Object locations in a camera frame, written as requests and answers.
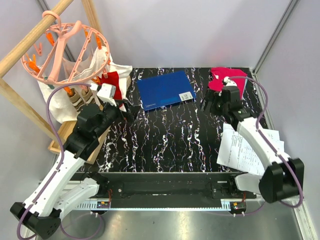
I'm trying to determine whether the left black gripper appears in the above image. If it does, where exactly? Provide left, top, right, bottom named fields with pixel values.
left=94, top=98, right=141, bottom=138

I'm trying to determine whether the pink round clothes hanger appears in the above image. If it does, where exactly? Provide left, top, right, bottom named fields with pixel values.
left=20, top=10, right=112, bottom=87

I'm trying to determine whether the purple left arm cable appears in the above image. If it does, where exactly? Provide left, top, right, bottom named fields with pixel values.
left=16, top=83, right=107, bottom=238

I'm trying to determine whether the red hanging cloth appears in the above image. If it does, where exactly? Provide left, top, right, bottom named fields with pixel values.
left=98, top=71, right=127, bottom=100

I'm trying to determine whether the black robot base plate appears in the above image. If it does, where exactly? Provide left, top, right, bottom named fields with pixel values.
left=49, top=171, right=266, bottom=211

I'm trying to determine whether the brown striped sock left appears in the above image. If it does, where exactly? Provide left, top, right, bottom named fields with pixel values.
left=67, top=90, right=84, bottom=113

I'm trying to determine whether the brown striped sock right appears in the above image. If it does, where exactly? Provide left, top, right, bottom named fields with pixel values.
left=81, top=88, right=96, bottom=105

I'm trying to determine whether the white paper files stack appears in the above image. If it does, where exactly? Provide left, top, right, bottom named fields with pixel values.
left=216, top=123, right=286, bottom=176

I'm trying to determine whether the white hanging towel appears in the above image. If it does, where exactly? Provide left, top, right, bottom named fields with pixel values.
left=37, top=47, right=133, bottom=124

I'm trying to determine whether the white barcode label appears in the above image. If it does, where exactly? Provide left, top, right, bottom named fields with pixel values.
left=179, top=91, right=194, bottom=102

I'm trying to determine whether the aluminium rail frame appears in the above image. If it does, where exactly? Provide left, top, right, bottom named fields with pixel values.
left=24, top=174, right=318, bottom=240

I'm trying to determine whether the wooden drying rack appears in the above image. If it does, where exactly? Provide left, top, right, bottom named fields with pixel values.
left=0, top=0, right=131, bottom=165

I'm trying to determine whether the blue plastic folder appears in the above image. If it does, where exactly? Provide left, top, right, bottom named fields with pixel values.
left=137, top=71, right=196, bottom=111

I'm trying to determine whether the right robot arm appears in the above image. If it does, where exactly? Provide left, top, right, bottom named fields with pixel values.
left=200, top=85, right=305, bottom=206

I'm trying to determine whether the pink folded t-shirt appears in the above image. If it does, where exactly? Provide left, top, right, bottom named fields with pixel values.
left=207, top=66, right=248, bottom=100

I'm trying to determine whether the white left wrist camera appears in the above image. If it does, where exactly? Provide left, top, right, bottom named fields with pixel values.
left=97, top=83, right=116, bottom=106

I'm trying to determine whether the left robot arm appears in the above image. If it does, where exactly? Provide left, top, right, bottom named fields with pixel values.
left=10, top=99, right=141, bottom=240

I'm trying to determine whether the brown striped sock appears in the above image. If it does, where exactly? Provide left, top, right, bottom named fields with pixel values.
left=81, top=88, right=96, bottom=105
left=67, top=90, right=84, bottom=113

